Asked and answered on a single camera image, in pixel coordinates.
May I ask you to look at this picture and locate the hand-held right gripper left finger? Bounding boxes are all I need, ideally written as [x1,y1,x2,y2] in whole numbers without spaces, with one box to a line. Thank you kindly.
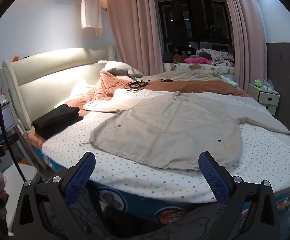
[14,151,97,232]

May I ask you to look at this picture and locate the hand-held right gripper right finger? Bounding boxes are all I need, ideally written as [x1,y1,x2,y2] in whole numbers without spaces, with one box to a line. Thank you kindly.
[198,151,282,233]

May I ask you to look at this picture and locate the beige jacket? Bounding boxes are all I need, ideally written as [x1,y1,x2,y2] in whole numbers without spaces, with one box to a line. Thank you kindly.
[80,89,290,172]

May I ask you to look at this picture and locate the folded black clothes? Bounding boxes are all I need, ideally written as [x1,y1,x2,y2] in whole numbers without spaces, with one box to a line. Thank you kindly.
[32,104,84,140]

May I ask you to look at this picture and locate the pile of floral clothes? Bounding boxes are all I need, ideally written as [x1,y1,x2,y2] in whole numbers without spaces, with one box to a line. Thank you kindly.
[197,49,235,67]

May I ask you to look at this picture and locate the blue cartoon mattress cover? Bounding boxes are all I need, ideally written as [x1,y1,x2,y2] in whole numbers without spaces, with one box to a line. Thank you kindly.
[34,147,290,220]

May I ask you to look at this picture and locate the floral dotted bed sheet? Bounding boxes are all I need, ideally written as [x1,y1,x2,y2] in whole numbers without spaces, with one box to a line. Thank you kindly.
[27,87,290,203]

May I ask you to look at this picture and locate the white pillow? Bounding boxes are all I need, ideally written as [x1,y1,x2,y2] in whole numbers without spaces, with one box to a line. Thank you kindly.
[70,77,98,98]

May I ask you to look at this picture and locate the cream padded headboard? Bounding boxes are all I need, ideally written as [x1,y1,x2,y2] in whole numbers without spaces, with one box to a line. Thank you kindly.
[0,46,117,130]

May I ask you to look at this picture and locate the rust brown blanket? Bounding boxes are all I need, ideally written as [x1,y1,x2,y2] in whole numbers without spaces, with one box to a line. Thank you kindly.
[65,70,250,110]

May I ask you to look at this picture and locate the white nightstand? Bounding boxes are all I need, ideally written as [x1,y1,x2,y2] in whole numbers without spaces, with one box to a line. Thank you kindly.
[247,82,280,115]

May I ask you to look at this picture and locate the clear plastic wrapper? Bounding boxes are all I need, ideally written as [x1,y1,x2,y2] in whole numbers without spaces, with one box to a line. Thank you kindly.
[261,79,275,90]

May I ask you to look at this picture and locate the beige bear print blanket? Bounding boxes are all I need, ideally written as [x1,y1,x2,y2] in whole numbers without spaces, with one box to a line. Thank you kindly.
[140,62,238,83]

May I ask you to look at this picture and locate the beige plush pillow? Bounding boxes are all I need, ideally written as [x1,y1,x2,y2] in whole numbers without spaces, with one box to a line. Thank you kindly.
[98,60,144,78]

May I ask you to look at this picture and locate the pink garment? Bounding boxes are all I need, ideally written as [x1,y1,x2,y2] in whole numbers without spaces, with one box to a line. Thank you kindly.
[185,56,211,65]

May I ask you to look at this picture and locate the dark plush toy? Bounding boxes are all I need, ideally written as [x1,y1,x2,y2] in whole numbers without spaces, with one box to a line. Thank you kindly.
[172,46,198,63]

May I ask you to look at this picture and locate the pink curtain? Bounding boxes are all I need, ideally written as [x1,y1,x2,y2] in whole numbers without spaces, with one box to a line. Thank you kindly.
[106,0,163,77]
[220,0,268,90]

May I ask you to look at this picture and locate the dark hanging garment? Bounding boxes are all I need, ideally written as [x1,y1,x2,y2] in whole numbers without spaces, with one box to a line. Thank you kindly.
[187,0,223,38]
[171,0,186,33]

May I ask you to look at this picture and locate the white hanging shirt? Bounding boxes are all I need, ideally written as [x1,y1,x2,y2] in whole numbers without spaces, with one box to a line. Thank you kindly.
[81,0,103,37]

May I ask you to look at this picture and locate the thick black cable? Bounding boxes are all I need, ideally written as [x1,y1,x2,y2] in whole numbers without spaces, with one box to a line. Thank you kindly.
[0,79,27,182]

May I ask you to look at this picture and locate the black cable bundle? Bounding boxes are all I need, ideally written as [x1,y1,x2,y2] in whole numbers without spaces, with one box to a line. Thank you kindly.
[124,79,151,93]

